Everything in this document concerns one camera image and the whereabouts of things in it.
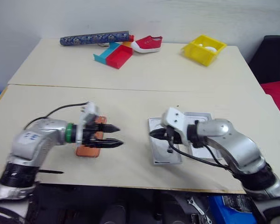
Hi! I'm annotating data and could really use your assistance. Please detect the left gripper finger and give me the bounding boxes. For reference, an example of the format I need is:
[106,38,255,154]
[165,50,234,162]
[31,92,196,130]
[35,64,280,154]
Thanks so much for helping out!
[91,138,125,149]
[99,124,121,133]

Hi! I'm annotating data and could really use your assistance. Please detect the yellow plastic bin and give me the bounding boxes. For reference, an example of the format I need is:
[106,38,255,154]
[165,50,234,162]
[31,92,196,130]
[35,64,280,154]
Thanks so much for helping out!
[180,34,228,68]

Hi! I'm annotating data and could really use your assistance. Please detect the red cushion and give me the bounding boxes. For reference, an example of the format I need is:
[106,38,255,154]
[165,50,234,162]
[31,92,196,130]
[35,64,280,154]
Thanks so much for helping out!
[260,80,280,126]

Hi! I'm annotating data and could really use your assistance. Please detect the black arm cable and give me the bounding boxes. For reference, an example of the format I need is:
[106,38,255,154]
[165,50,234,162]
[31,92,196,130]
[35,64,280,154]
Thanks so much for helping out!
[25,101,89,129]
[167,133,233,170]

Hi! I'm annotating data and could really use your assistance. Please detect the blue patterned long box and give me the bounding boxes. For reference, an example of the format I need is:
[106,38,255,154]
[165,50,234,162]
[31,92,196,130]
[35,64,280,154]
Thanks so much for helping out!
[59,30,130,47]

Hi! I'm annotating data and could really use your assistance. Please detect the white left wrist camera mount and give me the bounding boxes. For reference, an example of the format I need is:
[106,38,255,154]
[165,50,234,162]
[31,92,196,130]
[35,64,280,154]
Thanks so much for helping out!
[75,101,100,144]

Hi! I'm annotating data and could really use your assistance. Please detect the black chair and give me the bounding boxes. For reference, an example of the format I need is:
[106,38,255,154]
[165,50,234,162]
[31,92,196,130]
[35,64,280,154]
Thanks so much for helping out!
[248,35,280,85]

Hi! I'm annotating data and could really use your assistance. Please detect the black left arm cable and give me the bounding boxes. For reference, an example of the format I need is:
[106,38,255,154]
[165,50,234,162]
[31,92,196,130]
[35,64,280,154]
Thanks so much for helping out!
[25,101,89,129]

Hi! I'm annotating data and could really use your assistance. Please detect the blue box with label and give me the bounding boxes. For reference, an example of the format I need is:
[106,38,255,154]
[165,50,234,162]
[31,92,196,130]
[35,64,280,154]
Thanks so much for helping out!
[208,194,258,224]

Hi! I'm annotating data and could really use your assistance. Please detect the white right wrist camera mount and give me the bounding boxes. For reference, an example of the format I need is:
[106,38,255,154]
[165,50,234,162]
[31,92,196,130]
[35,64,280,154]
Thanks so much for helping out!
[161,107,190,147]

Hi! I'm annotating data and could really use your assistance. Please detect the white phone box base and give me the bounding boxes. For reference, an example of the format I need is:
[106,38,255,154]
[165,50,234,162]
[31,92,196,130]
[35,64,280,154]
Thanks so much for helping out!
[147,117,183,167]

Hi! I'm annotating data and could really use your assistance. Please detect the teal plastic tray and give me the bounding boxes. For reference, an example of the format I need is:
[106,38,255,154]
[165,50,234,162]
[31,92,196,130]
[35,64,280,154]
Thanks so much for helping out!
[93,42,121,64]

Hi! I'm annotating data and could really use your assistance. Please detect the silver wrench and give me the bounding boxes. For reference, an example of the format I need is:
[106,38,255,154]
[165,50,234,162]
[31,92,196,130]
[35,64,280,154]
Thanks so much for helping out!
[187,196,205,216]

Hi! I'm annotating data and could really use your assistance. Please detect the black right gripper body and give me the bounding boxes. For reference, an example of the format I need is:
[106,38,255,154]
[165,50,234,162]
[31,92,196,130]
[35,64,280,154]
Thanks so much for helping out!
[163,126,180,145]

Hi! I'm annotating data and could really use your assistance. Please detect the red and white shoe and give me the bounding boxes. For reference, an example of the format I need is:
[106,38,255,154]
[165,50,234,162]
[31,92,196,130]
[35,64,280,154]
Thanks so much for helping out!
[130,35,163,54]

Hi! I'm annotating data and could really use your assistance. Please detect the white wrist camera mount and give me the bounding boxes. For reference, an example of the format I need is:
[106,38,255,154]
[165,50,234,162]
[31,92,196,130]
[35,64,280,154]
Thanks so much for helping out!
[75,101,100,144]
[161,107,190,147]

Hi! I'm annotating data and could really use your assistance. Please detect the black pointed stick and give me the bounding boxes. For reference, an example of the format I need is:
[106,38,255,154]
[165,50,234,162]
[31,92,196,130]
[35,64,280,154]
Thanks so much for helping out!
[38,170,64,175]

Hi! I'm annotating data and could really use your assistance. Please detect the orange phone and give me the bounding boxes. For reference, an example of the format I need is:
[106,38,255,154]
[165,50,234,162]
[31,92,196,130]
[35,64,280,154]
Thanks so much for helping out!
[75,115,108,159]

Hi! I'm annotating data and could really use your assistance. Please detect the red plastic tray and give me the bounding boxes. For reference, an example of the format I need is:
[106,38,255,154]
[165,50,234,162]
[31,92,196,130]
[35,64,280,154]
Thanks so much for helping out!
[105,44,134,70]

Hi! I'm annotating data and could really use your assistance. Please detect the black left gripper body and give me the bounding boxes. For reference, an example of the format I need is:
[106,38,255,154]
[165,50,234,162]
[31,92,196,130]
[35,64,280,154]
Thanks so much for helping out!
[82,116,104,149]

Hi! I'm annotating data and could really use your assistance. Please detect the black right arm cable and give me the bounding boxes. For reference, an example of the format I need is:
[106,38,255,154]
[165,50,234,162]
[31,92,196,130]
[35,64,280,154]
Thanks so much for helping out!
[167,133,233,170]

